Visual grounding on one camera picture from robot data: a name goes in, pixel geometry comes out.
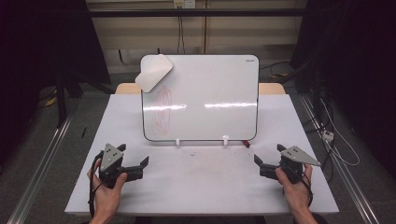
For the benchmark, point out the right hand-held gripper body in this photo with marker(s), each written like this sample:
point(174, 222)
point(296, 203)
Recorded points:
point(292, 160)

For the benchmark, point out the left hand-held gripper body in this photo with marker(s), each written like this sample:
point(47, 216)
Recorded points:
point(109, 157)

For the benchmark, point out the white whiteboard eraser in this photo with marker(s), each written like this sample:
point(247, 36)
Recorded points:
point(153, 73)

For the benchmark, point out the white whiteboard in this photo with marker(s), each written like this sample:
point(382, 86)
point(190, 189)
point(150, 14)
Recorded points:
point(205, 99)

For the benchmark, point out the person's right hand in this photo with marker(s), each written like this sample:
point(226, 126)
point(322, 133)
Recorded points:
point(294, 191)

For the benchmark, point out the person's left hand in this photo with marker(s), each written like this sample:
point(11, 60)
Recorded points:
point(107, 196)

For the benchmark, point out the red marker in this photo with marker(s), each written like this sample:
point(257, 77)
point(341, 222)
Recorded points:
point(246, 143)

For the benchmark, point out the small black stick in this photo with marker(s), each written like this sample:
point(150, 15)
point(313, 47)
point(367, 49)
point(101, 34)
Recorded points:
point(83, 132)

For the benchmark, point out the white whiteboard support clip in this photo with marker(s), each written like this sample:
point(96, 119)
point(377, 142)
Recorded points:
point(177, 142)
point(225, 140)

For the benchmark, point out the white power strip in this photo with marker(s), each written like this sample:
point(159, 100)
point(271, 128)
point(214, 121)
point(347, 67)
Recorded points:
point(328, 135)

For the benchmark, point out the light wooden table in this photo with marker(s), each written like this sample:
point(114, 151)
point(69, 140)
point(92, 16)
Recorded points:
point(127, 88)

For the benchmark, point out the black metal stand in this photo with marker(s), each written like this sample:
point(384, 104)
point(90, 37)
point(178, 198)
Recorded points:
point(62, 93)

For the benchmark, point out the dark curtain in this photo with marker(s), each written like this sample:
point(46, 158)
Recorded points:
point(361, 62)
point(40, 56)

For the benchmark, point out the black horizontal bar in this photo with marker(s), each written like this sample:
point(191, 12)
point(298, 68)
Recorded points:
point(199, 12)

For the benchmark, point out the aluminium floor rail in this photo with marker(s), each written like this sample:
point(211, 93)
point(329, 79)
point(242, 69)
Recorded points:
point(342, 168)
point(40, 168)

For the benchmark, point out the white wall socket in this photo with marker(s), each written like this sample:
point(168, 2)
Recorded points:
point(184, 3)

